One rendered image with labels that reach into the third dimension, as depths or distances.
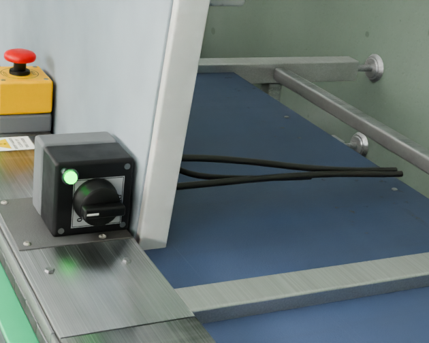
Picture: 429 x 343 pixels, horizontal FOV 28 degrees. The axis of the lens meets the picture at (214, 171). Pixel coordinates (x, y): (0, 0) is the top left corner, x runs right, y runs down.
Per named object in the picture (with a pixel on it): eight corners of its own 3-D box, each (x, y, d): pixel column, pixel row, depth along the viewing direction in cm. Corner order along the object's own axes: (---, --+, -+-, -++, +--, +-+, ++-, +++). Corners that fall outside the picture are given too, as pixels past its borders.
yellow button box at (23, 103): (40, 114, 116) (-15, 116, 113) (42, 61, 113) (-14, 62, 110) (54, 132, 110) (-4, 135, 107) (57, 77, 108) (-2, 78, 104)
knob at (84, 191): (114, 217, 86) (126, 232, 83) (71, 221, 84) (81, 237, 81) (117, 175, 84) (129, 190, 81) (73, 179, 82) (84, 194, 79)
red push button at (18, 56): (0, 71, 110) (0, 46, 109) (30, 71, 112) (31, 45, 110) (7, 81, 107) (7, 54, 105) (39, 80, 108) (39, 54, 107)
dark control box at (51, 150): (107, 197, 94) (31, 204, 90) (112, 129, 91) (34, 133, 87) (133, 231, 87) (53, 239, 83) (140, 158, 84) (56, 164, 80)
